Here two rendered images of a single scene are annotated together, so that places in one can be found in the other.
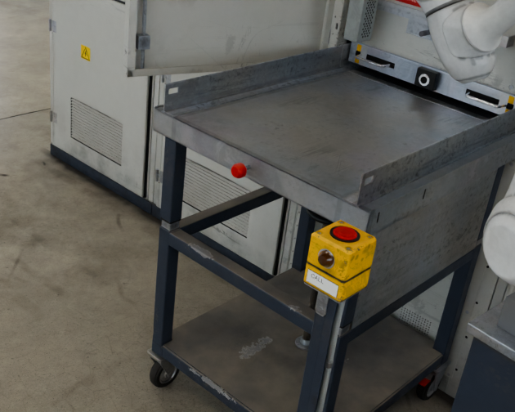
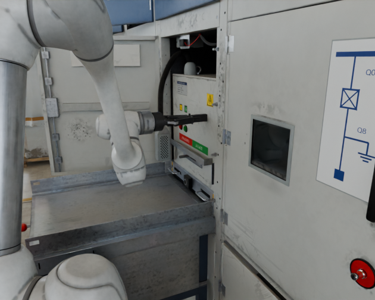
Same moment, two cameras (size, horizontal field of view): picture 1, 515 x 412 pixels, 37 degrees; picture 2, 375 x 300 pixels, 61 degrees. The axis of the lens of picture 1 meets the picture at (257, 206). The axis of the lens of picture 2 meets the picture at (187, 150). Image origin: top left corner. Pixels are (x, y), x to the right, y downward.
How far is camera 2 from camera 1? 129 cm
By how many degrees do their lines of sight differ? 28
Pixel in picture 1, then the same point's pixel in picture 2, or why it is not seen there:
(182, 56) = (82, 166)
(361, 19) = (158, 149)
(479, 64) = (124, 176)
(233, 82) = (80, 180)
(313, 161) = (55, 226)
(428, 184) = (96, 247)
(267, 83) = (108, 181)
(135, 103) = not seen: hidden behind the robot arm
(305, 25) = (149, 152)
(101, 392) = not seen: outside the picture
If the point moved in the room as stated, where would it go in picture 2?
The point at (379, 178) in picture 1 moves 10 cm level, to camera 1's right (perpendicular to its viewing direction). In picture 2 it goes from (47, 241) to (69, 249)
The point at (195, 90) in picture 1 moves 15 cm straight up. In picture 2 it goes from (53, 183) to (49, 154)
